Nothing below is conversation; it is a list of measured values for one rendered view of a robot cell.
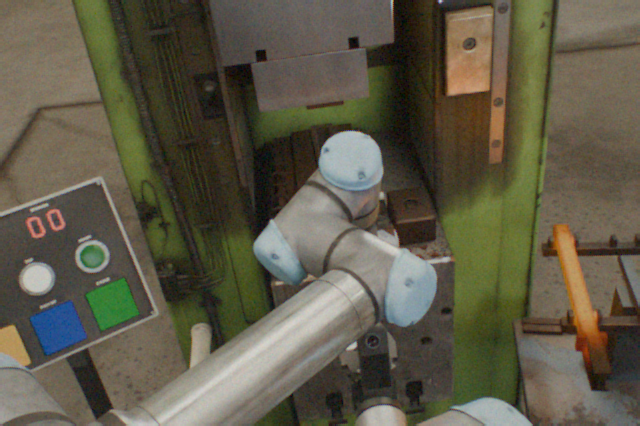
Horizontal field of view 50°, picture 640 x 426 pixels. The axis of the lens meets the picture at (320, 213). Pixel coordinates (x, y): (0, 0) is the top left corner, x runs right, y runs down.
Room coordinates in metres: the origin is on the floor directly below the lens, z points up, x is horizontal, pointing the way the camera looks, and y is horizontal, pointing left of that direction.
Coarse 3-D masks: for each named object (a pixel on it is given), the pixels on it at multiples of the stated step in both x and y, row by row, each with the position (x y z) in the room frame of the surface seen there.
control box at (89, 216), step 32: (64, 192) 1.05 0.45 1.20; (96, 192) 1.07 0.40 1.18; (0, 224) 1.00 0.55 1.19; (32, 224) 1.01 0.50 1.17; (64, 224) 1.02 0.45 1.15; (96, 224) 1.03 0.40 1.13; (0, 256) 0.96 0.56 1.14; (32, 256) 0.98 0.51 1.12; (64, 256) 0.99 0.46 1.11; (128, 256) 1.01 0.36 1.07; (0, 288) 0.93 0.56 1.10; (64, 288) 0.95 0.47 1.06; (96, 288) 0.97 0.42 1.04; (0, 320) 0.90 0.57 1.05; (128, 320) 0.94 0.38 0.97; (32, 352) 0.88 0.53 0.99; (64, 352) 0.89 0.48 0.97
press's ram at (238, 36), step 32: (224, 0) 1.12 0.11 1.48; (256, 0) 1.12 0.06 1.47; (288, 0) 1.12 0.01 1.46; (320, 0) 1.12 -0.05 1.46; (352, 0) 1.12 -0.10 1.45; (384, 0) 1.12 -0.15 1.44; (224, 32) 1.12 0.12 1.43; (256, 32) 1.12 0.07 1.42; (288, 32) 1.12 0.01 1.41; (320, 32) 1.12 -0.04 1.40; (352, 32) 1.12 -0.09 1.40; (384, 32) 1.12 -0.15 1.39; (224, 64) 1.12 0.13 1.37
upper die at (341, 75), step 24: (360, 48) 1.12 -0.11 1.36; (264, 72) 1.12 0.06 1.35; (288, 72) 1.12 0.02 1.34; (312, 72) 1.12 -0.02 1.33; (336, 72) 1.12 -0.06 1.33; (360, 72) 1.12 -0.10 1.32; (264, 96) 1.12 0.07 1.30; (288, 96) 1.12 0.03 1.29; (312, 96) 1.12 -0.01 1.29; (336, 96) 1.12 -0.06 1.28; (360, 96) 1.12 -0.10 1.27
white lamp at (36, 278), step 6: (30, 270) 0.96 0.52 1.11; (36, 270) 0.96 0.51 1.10; (42, 270) 0.96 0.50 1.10; (24, 276) 0.95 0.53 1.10; (30, 276) 0.95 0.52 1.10; (36, 276) 0.95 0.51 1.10; (42, 276) 0.96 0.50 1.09; (48, 276) 0.96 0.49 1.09; (24, 282) 0.94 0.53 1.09; (30, 282) 0.95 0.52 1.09; (36, 282) 0.95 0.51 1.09; (42, 282) 0.95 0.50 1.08; (48, 282) 0.95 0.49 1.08; (30, 288) 0.94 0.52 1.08; (36, 288) 0.94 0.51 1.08; (42, 288) 0.94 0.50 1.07
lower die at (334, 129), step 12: (300, 132) 1.53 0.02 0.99; (312, 132) 1.50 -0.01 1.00; (336, 132) 1.50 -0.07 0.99; (288, 144) 1.50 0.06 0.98; (300, 144) 1.47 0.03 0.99; (312, 144) 1.46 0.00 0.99; (276, 156) 1.45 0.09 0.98; (288, 156) 1.44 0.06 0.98; (300, 156) 1.41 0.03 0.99; (312, 156) 1.41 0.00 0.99; (276, 168) 1.39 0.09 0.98; (288, 168) 1.38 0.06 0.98; (300, 168) 1.36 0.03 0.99; (312, 168) 1.35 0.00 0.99; (288, 180) 1.33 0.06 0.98; (300, 180) 1.31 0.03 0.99; (288, 192) 1.28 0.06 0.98
